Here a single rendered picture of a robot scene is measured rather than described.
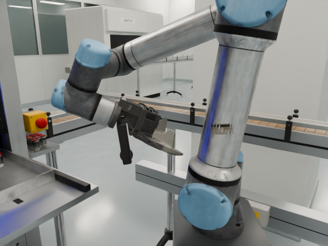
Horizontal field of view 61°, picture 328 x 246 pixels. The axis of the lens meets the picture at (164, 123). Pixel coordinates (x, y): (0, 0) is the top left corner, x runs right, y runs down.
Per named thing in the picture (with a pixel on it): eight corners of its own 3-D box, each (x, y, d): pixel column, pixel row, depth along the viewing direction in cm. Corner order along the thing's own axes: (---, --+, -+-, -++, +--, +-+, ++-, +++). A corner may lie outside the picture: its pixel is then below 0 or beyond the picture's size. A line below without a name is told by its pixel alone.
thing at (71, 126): (17, 158, 111) (10, 120, 107) (-2, 150, 120) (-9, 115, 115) (130, 120, 165) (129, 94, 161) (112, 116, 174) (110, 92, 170)
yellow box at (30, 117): (21, 130, 108) (18, 112, 106) (38, 126, 114) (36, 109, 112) (32, 133, 104) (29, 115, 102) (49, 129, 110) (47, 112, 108)
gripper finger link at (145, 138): (160, 146, 69) (133, 129, 72) (158, 151, 69) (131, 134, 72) (168, 144, 73) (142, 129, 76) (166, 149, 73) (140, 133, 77)
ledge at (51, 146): (11, 151, 114) (10, 147, 113) (40, 142, 124) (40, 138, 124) (30, 159, 106) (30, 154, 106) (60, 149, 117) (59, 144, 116)
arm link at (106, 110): (90, 125, 69) (93, 116, 77) (108, 132, 70) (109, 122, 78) (101, 98, 68) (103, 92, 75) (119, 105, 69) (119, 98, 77)
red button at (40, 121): (33, 128, 106) (32, 118, 104) (43, 126, 109) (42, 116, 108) (39, 130, 103) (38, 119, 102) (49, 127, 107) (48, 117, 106)
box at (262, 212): (240, 219, 136) (242, 203, 134) (244, 214, 140) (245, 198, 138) (265, 228, 130) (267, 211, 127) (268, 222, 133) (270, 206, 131)
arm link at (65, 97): (55, 81, 64) (46, 111, 68) (100, 99, 67) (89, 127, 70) (64, 71, 71) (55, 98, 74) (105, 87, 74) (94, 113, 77)
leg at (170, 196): (160, 238, 178) (160, 124, 157) (168, 231, 185) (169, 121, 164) (172, 244, 173) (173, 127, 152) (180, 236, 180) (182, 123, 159)
